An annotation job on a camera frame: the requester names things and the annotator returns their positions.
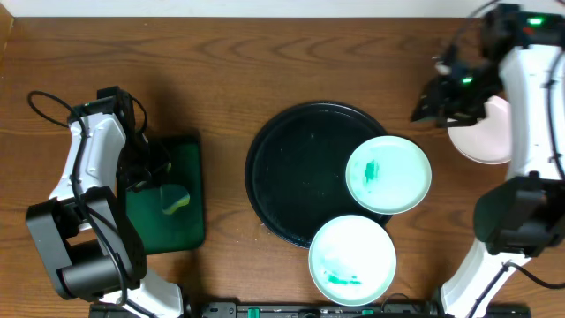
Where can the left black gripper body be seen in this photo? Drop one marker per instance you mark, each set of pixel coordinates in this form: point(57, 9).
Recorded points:
point(150, 172)

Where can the green yellow sponge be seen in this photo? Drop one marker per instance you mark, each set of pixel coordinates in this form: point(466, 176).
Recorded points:
point(173, 197)

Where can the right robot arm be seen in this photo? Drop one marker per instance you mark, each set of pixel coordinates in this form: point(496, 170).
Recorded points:
point(523, 58)

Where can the dark green rectangular tray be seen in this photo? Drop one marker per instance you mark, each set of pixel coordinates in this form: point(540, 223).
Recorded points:
point(185, 229)

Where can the white plate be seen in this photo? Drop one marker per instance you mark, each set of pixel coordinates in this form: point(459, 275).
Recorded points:
point(489, 140)

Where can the mint plate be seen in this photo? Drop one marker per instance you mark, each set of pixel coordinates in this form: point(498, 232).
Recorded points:
point(352, 260)
point(388, 175)

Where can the black round tray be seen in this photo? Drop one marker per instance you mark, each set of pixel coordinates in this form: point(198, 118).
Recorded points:
point(295, 168)

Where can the black mounting rail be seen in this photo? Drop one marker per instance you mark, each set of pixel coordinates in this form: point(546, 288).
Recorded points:
point(394, 309)

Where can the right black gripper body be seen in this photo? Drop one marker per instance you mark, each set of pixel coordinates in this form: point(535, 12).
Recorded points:
point(463, 102)

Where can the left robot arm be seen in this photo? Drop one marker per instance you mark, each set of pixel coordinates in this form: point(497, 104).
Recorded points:
point(86, 241)

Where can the mint plate front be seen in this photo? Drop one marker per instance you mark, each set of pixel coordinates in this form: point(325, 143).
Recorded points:
point(352, 260)

